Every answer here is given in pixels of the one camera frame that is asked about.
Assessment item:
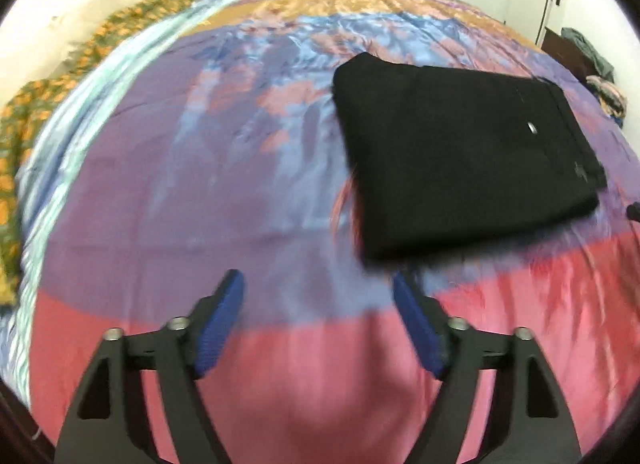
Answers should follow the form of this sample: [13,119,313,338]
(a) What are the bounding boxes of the black pants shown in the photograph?
[332,53,606,265]

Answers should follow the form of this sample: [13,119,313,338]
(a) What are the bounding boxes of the pile of clothes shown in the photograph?
[561,27,628,128]

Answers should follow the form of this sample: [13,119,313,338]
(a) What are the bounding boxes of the dark wooden nightstand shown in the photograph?
[541,28,598,84]

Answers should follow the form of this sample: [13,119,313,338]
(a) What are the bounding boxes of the colourful floral bedspread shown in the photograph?
[26,0,639,463]

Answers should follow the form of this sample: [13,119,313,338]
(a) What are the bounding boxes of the green orange floral blanket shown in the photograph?
[1,0,194,307]

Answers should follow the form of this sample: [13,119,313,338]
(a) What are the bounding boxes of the cream pillow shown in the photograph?
[1,0,143,107]

